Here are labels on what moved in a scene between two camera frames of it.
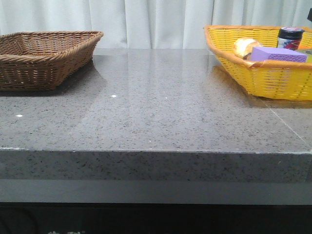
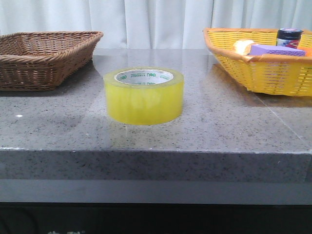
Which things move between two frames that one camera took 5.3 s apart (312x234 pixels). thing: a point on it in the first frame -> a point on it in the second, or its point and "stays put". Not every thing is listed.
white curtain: [150, 24] stays put
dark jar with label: [289, 37] stays put
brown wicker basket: [41, 60] stays put
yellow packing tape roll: [307, 51] -> [143, 95]
